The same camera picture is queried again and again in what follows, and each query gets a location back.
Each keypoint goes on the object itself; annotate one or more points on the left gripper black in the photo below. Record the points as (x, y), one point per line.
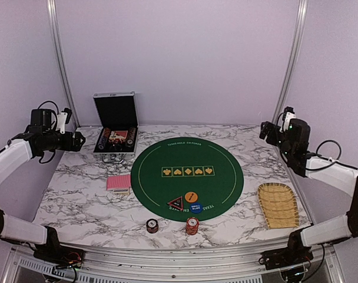
(76, 146)

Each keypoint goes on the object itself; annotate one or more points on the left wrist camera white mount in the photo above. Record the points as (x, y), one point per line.
(63, 119)

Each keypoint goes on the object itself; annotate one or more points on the red-backed playing card deck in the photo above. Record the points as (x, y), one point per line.
(119, 183)

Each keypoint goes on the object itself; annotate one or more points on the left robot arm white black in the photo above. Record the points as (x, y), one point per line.
(43, 136)

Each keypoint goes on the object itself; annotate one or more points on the blue small blind button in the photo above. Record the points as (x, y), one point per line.
(196, 208)

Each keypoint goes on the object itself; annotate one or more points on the right chip row in case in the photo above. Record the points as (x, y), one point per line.
(130, 140)

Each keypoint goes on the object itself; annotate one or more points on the left chip row in case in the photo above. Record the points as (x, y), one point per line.
(104, 138)

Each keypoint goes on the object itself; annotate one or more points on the woven bamboo tray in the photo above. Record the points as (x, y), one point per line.
(279, 206)

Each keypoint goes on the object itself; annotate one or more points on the round green poker mat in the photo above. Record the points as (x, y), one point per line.
(170, 168)

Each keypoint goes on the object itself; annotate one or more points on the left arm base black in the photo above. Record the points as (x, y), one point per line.
(52, 251)

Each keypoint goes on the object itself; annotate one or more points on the dark brown chip stack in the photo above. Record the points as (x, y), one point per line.
(152, 226)

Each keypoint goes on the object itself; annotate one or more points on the front aluminium rail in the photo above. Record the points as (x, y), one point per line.
(236, 263)

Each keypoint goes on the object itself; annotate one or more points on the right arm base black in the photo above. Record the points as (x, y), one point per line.
(294, 253)

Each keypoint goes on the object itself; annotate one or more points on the aluminium poker case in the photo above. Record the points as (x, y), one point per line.
(117, 111)

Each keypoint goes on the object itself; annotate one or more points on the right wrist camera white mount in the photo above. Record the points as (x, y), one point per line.
(288, 115)

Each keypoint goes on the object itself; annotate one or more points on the card deck box in case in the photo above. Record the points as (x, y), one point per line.
(118, 135)

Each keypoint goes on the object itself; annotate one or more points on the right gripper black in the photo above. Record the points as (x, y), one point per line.
(264, 131)

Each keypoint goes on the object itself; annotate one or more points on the orange red chip stack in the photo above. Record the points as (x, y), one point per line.
(192, 225)

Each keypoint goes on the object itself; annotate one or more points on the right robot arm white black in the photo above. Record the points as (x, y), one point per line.
(292, 140)

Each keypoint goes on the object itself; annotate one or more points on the chip row in case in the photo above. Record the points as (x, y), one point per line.
(130, 140)
(104, 138)

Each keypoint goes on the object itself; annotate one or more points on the triangular all-in button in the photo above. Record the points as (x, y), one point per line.
(177, 203)

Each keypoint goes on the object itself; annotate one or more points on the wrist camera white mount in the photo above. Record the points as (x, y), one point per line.
(288, 115)
(63, 119)

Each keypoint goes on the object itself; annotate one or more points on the orange big blind button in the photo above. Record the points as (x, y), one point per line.
(191, 197)

